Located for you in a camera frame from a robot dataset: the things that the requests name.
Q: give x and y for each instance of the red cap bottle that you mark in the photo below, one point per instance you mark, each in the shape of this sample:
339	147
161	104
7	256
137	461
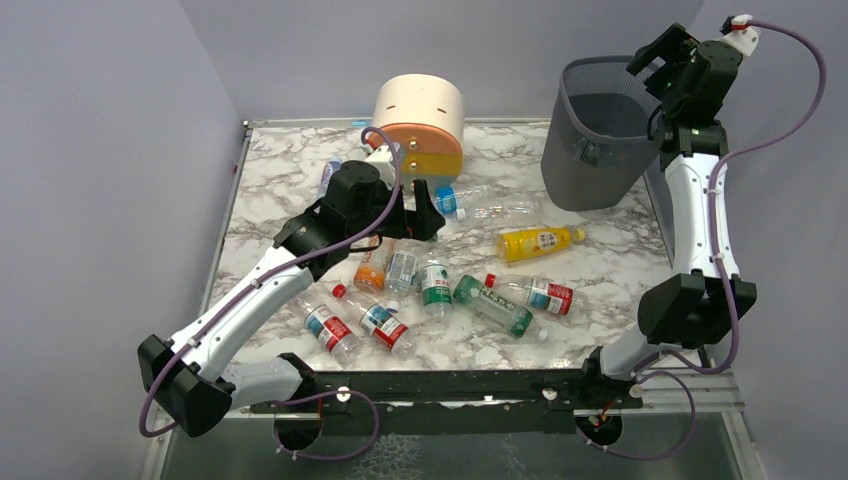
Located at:
539	293
326	326
376	320

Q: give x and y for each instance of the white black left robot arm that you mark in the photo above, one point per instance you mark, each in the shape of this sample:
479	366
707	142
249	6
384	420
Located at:
265	305

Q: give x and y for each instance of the clear bottle purple label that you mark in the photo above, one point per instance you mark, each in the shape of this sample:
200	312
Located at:
330	167

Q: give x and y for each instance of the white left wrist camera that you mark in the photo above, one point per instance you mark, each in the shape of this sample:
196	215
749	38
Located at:
382	160

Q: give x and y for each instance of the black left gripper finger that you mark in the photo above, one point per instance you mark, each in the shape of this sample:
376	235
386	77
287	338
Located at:
427	217
408	233

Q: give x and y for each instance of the green tinted bottle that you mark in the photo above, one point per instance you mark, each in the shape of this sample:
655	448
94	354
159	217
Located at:
486	303

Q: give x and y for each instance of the crushed clear bottle blue text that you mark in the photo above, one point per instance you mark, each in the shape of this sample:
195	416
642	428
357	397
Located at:
401	271

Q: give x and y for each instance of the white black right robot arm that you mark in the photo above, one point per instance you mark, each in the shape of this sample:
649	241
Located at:
704	299

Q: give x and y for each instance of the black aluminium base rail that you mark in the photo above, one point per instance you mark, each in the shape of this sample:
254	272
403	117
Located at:
436	402

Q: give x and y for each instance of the red cap bottle right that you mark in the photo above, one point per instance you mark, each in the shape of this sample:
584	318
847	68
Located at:
539	293

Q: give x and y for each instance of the red cap bottle left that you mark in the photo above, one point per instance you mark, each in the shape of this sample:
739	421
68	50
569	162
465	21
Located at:
326	326

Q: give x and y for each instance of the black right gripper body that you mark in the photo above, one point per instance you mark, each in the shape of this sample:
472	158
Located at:
658	56

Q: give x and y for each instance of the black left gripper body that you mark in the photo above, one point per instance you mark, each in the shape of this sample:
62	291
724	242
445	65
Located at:
407	217

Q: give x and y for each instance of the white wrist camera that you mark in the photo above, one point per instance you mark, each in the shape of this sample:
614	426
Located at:
382	160
738	33

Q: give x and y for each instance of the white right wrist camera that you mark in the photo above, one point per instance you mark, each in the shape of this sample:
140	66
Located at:
738	33

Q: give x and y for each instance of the red cap bottle middle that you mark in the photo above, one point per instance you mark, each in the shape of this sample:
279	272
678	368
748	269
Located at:
376	320

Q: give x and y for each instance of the yellow juice bottle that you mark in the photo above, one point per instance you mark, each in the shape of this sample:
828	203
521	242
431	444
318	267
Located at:
533	243

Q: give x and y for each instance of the clear bottle white blue cap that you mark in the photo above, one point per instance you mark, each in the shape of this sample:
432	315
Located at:
501	208

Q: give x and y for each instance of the cream pastel drawer cabinet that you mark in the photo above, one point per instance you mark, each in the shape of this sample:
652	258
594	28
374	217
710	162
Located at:
425	115

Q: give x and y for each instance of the clear bottle green white label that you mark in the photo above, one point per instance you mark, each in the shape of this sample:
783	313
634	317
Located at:
436	291

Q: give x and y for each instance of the grey mesh waste bin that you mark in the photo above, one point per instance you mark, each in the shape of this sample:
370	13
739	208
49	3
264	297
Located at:
597	146

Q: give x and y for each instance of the orange drink bottle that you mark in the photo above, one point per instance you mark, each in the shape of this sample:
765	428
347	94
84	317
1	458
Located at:
371	273

